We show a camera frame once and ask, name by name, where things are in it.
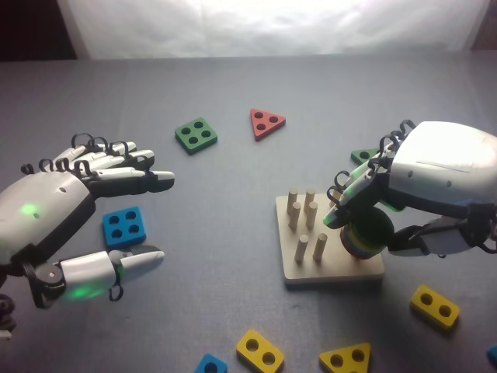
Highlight green triangle block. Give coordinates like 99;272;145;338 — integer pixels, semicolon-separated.
350;147;384;166

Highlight wooden peg board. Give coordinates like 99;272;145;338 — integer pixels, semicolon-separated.
274;186;386;288

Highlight white backdrop curtain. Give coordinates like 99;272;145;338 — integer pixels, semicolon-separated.
57;0;492;60

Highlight round coloured discs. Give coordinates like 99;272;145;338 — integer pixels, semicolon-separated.
338;207;395;260

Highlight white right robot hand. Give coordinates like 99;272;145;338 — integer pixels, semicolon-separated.
321;120;497;260

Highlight grey table cloth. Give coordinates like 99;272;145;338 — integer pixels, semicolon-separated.
0;54;497;373

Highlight yellow rectangle two-hole block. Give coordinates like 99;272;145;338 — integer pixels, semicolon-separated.
409;284;461;331
235;329;286;373

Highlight yellow triangle three-hole block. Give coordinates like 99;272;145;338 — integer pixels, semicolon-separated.
318;342;373;373

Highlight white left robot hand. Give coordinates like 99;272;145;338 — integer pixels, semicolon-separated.
0;132;176;310

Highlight green square four-hole block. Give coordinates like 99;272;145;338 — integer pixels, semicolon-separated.
173;117;219;155

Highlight blue square four-hole block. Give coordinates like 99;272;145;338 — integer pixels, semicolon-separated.
102;205;149;250

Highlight red triangle three-hole block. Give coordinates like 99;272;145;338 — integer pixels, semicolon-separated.
248;107;287;142

